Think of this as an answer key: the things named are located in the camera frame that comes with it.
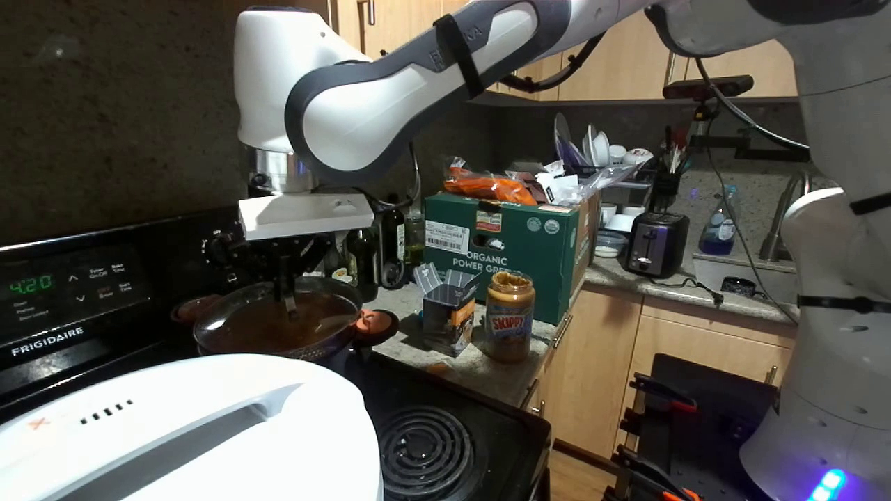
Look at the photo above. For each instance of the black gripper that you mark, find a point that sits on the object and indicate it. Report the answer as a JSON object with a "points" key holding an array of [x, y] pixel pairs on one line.
{"points": [[266, 251]]}

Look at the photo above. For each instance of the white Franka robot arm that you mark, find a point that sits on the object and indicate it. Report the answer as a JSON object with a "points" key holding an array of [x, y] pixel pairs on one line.
{"points": [[835, 352]]}

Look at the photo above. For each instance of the slim dark glass bottle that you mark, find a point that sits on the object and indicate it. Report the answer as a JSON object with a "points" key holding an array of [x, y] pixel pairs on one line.
{"points": [[363, 269]]}

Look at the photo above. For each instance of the dark oil bottle gold cap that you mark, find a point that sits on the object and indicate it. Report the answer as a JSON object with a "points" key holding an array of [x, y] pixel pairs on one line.
{"points": [[394, 245]]}

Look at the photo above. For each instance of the dark box with clear flaps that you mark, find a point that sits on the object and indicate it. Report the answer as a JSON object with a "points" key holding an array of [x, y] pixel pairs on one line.
{"points": [[445, 308]]}

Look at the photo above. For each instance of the white rice cooker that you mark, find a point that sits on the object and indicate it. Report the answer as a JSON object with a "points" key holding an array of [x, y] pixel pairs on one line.
{"points": [[184, 433]]}

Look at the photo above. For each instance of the black Frigidaire stove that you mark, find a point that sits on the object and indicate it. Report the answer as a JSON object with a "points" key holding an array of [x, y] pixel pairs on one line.
{"points": [[85, 293]]}

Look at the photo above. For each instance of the orange plastic bag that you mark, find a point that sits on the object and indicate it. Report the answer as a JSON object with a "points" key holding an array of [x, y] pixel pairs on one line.
{"points": [[487, 184]]}

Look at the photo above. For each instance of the peanut butter jar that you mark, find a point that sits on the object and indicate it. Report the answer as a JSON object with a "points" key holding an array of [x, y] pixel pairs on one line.
{"points": [[511, 320]]}

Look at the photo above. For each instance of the green cardboard box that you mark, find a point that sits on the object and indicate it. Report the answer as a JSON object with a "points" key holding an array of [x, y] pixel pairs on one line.
{"points": [[532, 254]]}

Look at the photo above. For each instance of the light wood lower cabinet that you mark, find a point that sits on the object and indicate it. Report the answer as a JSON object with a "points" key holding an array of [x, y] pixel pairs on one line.
{"points": [[601, 370]]}

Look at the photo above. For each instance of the pile of white dishes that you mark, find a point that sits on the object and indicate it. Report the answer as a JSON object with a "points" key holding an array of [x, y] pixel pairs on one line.
{"points": [[594, 155]]}

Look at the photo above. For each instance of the black coffee maker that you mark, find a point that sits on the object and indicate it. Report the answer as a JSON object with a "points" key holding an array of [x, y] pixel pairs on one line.
{"points": [[656, 244]]}

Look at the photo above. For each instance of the orange black clamp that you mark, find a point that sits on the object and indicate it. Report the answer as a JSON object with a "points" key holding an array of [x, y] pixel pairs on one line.
{"points": [[649, 473], [664, 393]]}

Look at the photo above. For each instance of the blue soap bottle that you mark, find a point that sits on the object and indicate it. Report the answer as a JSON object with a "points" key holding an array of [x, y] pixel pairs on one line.
{"points": [[715, 231]]}

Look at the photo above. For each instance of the black base platform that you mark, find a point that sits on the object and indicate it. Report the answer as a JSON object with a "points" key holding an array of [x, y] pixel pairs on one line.
{"points": [[725, 407]]}

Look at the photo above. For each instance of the metal sink faucet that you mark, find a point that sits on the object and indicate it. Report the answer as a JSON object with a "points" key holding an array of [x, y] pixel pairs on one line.
{"points": [[774, 231]]}

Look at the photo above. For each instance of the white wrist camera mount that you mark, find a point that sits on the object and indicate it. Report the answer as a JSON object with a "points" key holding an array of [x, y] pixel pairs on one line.
{"points": [[308, 216]]}

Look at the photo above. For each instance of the black stereo camera on stand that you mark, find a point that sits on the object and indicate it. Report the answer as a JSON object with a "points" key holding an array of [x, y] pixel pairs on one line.
{"points": [[708, 88]]}

